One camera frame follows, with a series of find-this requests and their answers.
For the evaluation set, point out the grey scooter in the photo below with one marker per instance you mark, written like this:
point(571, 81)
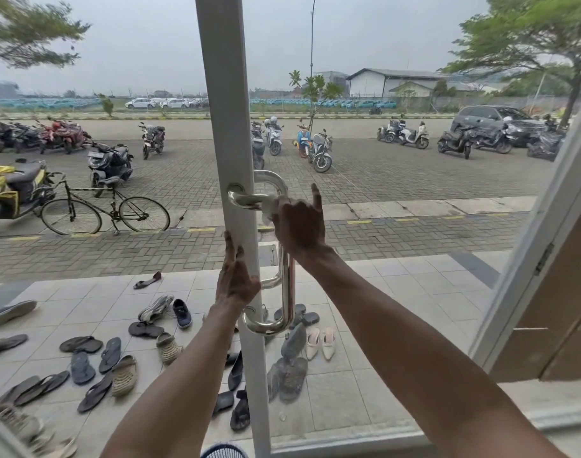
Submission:
point(321, 152)

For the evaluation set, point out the person's left hand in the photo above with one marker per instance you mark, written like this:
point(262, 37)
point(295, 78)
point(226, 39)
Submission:
point(235, 281)

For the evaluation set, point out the blue round fan guard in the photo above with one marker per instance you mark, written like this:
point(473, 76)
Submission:
point(223, 451)

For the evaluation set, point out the person's right hand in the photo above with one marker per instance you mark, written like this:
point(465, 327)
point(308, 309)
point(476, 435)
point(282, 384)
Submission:
point(300, 231)

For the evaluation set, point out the person's left forearm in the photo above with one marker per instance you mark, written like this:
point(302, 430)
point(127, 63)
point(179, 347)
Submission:
point(176, 391)

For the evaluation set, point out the person's right forearm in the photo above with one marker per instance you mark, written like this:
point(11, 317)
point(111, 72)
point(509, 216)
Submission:
point(414, 367)

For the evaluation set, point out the white warehouse building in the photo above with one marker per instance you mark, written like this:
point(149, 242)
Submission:
point(381, 83)

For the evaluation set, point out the scattered sandals and shoes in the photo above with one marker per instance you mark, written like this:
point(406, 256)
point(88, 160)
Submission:
point(114, 357)

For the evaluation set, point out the black motorcycle with helmet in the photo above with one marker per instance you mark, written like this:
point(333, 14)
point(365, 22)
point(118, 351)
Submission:
point(153, 138)

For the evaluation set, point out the small young tree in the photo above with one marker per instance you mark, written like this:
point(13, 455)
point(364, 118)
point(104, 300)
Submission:
point(317, 88)

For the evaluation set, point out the white parked cars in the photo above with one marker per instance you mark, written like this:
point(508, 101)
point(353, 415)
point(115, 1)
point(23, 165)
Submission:
point(157, 103)

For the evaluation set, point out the black scooter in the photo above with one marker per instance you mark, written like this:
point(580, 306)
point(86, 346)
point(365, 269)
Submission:
point(455, 140)
point(110, 164)

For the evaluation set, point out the large leafy tree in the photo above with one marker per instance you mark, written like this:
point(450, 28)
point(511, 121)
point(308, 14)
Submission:
point(529, 38)
point(23, 28)

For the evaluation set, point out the plastic covered black motorcycle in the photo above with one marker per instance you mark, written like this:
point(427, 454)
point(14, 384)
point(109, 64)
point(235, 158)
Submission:
point(493, 138)
point(546, 143)

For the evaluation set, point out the person's right little finger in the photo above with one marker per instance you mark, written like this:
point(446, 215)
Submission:
point(317, 197)

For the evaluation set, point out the white open door frame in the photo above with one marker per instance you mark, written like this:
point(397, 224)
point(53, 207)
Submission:
point(529, 243)

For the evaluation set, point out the tall street light pole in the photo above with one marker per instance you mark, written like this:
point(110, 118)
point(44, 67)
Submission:
point(312, 38)

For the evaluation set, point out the white framed glass door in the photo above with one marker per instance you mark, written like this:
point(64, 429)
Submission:
point(226, 114)

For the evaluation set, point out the dark blue scooter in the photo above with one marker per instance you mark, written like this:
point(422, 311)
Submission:
point(257, 143)

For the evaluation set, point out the row of teal cars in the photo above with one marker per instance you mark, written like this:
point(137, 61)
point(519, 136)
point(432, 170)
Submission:
point(56, 103)

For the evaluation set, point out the black bicycle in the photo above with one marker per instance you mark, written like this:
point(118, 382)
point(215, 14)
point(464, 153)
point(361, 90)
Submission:
point(104, 209)

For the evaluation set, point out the blue orange scooter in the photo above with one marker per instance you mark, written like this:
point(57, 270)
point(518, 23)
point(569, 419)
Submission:
point(302, 140)

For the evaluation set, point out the silver scooter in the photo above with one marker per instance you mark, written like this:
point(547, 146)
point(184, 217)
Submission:
point(389, 131)

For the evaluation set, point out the row of red black motorcycles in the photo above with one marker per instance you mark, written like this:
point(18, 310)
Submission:
point(47, 135)

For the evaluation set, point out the metal drain cover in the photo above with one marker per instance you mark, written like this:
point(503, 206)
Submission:
point(272, 255)

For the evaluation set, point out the white scooter with helmet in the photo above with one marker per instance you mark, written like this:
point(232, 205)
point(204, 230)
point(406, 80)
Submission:
point(274, 135)

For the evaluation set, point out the person's left fingers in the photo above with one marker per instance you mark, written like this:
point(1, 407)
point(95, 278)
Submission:
point(232, 250)

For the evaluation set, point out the dark grey car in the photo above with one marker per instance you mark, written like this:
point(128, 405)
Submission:
point(486, 116)

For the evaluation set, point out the white cleaning cloth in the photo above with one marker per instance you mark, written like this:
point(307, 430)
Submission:
point(269, 212)

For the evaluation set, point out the yellow covered motorcycle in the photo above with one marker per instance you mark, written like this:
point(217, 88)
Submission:
point(13, 185)

